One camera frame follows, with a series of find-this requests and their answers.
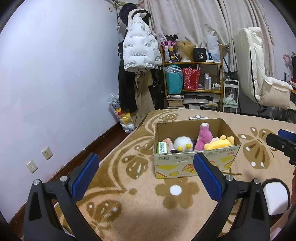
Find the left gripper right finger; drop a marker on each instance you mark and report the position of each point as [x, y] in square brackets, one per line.
[251, 220]

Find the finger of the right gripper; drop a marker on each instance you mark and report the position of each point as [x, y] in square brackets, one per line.
[277, 142]
[291, 136]

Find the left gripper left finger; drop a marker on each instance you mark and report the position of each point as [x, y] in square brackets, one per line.
[41, 221]

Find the yellow round plush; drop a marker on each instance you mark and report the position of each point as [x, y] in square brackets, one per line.
[220, 142]

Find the pink bear plush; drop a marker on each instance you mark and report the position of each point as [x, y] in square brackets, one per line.
[204, 137]

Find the white fluffy chick plush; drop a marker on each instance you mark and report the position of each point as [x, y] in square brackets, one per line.
[183, 144]

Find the green tissue pack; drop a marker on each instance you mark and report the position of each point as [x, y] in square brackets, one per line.
[162, 148]

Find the white-haired purple doll plush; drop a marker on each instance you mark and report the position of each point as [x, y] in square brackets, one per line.
[176, 151]

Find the pink swirl roll plush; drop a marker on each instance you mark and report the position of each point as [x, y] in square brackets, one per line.
[169, 145]

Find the person right hand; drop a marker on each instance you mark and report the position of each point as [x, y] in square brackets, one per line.
[293, 194]

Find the cream padded chair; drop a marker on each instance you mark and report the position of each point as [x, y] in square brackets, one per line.
[262, 89]

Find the white trolley cart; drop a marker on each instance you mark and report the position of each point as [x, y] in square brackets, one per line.
[231, 96]

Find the open cardboard box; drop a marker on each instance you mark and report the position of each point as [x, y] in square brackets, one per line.
[179, 165]

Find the wooden shelf unit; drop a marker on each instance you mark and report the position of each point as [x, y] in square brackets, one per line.
[209, 94]

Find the red gift bag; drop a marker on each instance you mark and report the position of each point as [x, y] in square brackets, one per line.
[191, 78]

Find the stack of books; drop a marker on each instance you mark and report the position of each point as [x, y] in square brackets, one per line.
[175, 101]

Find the white plastic bag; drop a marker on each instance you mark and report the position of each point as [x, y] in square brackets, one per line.
[213, 48]

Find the black box with 40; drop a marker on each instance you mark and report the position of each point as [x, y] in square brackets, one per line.
[199, 55]

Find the teal bag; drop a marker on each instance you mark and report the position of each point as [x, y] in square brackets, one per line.
[174, 79]

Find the blonde wig head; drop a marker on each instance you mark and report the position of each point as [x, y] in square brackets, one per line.
[186, 51]

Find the plastic bag of toys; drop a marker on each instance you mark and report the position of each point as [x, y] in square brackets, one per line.
[124, 117]

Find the purple patterned bag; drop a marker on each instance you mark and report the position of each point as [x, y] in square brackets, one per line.
[169, 44]

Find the beige trench coat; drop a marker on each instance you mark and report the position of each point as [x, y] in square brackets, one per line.
[143, 97]

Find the beige curtain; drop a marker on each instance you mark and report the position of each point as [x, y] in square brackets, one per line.
[195, 20]

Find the black hanging coat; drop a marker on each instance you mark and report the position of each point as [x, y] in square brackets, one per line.
[126, 85]

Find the white puffer jacket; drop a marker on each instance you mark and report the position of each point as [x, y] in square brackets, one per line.
[140, 47]

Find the wall socket plate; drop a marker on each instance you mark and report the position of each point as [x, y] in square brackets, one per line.
[32, 166]

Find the wall power outlet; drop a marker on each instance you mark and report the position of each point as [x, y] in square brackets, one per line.
[47, 153]

